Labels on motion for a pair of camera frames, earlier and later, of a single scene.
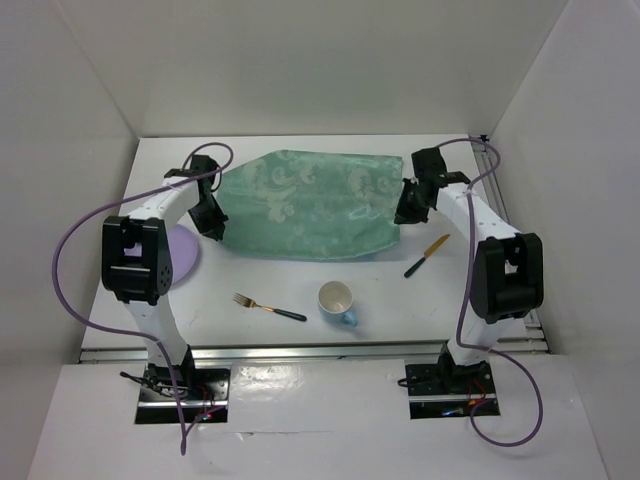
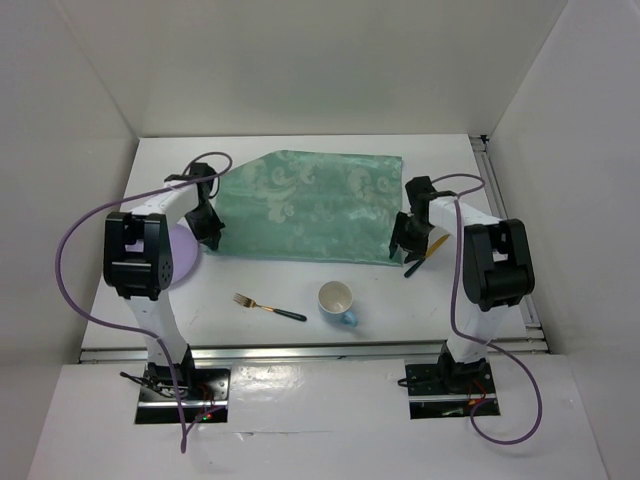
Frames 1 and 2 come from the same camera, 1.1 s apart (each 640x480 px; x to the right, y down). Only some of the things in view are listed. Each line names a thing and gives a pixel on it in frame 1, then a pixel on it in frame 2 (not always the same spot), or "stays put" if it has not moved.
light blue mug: [335, 301] stays put
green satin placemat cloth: [311, 204] stays put
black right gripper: [404, 214] to [417, 249]
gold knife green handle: [436, 245] stays put
